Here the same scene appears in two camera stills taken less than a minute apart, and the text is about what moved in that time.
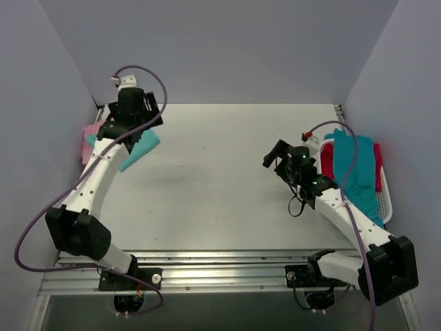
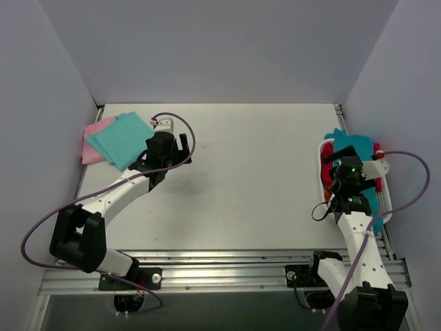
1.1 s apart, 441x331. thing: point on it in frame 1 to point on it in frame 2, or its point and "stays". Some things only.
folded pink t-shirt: (87, 149) stays
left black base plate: (111, 281) stays
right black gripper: (280, 160) to (343, 153)
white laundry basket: (383, 197) stays
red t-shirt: (326, 157) stays
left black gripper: (149, 112) to (176, 152)
